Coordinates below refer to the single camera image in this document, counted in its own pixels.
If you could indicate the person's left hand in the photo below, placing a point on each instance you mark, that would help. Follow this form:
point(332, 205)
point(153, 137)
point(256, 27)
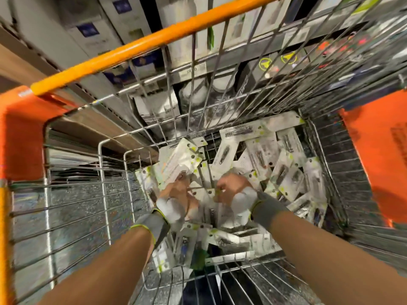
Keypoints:
point(178, 190)

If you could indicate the person's right hand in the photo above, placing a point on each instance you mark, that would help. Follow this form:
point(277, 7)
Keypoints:
point(232, 184)

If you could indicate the pile of packets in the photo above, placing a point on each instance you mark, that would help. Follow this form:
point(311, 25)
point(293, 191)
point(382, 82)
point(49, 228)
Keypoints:
point(280, 168)

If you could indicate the person's left forearm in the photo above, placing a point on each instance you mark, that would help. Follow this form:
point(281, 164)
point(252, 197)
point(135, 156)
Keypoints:
point(102, 270)

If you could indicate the person's right forearm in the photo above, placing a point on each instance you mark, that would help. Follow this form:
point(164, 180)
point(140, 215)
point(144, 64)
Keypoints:
point(337, 263)

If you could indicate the grey wrist tracker band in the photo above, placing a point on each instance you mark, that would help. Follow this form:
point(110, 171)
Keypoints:
point(168, 209)
point(267, 209)

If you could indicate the wooden post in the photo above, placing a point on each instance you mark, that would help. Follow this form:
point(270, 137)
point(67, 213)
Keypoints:
point(25, 66)

